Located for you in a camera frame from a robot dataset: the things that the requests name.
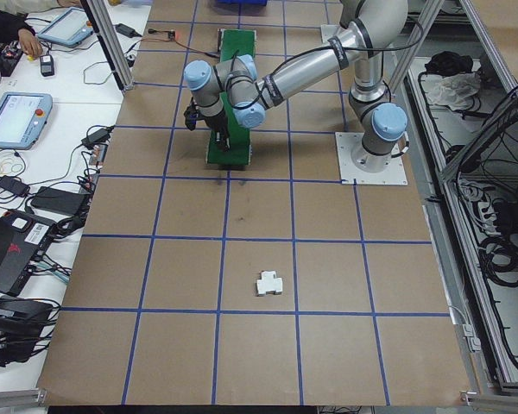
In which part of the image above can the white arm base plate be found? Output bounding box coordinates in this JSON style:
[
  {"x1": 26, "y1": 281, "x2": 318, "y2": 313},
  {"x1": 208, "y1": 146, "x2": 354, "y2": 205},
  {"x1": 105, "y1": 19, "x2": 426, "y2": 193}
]
[
  {"x1": 320, "y1": 23, "x2": 344, "y2": 44},
  {"x1": 334, "y1": 131, "x2": 409, "y2": 187}
]

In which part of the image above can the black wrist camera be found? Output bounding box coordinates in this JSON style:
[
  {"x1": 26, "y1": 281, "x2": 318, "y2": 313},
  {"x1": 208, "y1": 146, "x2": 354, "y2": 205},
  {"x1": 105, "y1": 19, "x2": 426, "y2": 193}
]
[{"x1": 184, "y1": 102, "x2": 200, "y2": 133}]

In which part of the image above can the coiled black cable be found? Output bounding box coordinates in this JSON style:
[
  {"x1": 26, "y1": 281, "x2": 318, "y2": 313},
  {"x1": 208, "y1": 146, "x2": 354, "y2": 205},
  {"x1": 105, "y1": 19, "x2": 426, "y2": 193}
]
[{"x1": 476, "y1": 234, "x2": 518, "y2": 286}]

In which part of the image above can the aluminium frame post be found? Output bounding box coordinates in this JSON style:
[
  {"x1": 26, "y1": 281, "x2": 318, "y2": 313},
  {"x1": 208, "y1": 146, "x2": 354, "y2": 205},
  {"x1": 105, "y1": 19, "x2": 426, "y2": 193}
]
[{"x1": 79, "y1": 0, "x2": 136, "y2": 92}]

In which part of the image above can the blue plastic bin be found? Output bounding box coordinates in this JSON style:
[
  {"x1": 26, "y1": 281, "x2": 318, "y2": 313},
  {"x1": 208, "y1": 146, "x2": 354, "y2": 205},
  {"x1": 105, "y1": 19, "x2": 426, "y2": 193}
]
[{"x1": 214, "y1": 0, "x2": 269, "y2": 8}]

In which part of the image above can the black docking box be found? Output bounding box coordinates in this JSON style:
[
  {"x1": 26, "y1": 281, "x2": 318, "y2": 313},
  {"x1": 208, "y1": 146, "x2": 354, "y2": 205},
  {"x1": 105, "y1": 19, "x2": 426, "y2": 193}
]
[{"x1": 0, "y1": 296, "x2": 56, "y2": 368}]

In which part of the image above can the white side desk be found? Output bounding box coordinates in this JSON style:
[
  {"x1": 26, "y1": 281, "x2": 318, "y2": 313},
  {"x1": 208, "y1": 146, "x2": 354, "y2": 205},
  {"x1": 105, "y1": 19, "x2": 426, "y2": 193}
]
[{"x1": 0, "y1": 0, "x2": 153, "y2": 392}]

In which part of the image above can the black power adapter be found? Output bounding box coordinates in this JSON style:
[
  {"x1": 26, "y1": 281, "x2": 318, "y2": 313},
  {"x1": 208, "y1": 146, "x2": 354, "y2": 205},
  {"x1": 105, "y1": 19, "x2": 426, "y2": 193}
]
[
  {"x1": 0, "y1": 175, "x2": 31, "y2": 198},
  {"x1": 80, "y1": 126, "x2": 114, "y2": 150},
  {"x1": 113, "y1": 22, "x2": 142, "y2": 38}
]

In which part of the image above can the person forearm black sleeve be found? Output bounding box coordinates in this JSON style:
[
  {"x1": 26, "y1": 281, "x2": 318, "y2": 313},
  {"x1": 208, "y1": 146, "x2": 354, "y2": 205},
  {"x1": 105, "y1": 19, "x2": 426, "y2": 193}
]
[{"x1": 0, "y1": 6, "x2": 36, "y2": 41}]

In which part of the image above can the grey coiled cable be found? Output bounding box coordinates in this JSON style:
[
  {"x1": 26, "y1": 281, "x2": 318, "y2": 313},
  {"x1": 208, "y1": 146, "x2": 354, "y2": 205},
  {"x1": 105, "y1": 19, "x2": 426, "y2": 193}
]
[{"x1": 458, "y1": 179, "x2": 496, "y2": 226}]

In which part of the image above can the large black power brick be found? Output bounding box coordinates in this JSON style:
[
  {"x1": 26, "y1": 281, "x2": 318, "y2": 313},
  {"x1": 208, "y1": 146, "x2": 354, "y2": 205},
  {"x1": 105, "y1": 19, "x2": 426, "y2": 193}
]
[{"x1": 28, "y1": 185, "x2": 91, "y2": 217}]

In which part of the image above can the white circuit breaker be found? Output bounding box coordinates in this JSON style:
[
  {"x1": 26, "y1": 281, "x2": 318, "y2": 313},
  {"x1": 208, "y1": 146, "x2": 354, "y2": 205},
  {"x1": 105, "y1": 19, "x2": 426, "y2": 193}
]
[{"x1": 255, "y1": 270, "x2": 285, "y2": 298}]

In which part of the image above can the white crumpled cloth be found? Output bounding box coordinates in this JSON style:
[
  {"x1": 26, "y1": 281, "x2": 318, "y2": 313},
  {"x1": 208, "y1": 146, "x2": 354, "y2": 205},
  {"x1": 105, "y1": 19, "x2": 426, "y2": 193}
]
[{"x1": 426, "y1": 72, "x2": 483, "y2": 111}]

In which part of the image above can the V-shaped aluminium frame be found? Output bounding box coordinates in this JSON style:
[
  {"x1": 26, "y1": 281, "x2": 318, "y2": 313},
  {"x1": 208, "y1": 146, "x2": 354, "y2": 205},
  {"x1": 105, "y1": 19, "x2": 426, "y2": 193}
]
[{"x1": 403, "y1": 0, "x2": 518, "y2": 396}]

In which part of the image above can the yellow rubber band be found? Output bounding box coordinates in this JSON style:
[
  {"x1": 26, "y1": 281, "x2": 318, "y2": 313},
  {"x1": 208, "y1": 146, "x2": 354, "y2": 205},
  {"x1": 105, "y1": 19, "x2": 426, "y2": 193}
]
[{"x1": 0, "y1": 156, "x2": 26, "y2": 173}]

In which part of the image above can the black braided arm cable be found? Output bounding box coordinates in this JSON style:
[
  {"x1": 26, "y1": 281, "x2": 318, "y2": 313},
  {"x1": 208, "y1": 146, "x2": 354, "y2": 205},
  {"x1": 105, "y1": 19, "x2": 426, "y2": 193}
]
[{"x1": 224, "y1": 20, "x2": 425, "y2": 114}]

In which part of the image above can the grey-blue teach pendant tablet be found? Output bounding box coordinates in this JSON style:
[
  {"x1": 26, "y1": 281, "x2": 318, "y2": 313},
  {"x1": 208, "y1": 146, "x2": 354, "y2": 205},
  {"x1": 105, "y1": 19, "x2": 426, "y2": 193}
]
[
  {"x1": 35, "y1": 6, "x2": 94, "y2": 49},
  {"x1": 0, "y1": 91, "x2": 54, "y2": 151}
]

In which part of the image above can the red conveyor power cable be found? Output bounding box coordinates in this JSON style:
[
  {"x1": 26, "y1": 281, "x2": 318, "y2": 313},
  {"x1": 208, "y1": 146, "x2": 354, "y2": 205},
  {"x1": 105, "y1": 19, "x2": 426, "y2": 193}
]
[{"x1": 146, "y1": 28, "x2": 220, "y2": 58}]

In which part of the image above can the black laptop red logo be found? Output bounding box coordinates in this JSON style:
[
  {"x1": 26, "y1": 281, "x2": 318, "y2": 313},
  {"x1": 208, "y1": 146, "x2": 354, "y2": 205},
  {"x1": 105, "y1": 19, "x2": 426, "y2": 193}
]
[{"x1": 0, "y1": 208, "x2": 58, "y2": 298}]

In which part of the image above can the person bare hand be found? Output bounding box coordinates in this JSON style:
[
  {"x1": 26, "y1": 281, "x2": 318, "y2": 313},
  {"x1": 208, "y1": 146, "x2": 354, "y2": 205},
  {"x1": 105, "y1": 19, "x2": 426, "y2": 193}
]
[{"x1": 18, "y1": 28, "x2": 42, "y2": 58}]

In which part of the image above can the green belt conveyor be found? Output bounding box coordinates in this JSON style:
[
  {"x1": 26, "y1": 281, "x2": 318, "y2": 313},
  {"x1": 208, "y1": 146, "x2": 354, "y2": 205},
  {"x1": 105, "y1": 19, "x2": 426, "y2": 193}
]
[{"x1": 205, "y1": 28, "x2": 260, "y2": 171}]

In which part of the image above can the aluminium profile bar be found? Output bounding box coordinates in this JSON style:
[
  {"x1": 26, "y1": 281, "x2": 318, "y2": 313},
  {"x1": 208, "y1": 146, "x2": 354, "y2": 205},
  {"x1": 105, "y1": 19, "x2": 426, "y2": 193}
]
[{"x1": 0, "y1": 386, "x2": 47, "y2": 407}]

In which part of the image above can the aluminium upright strut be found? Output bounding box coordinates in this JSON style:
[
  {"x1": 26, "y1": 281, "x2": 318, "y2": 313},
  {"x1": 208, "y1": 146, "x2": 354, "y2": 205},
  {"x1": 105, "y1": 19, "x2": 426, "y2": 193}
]
[{"x1": 387, "y1": 0, "x2": 446, "y2": 92}]

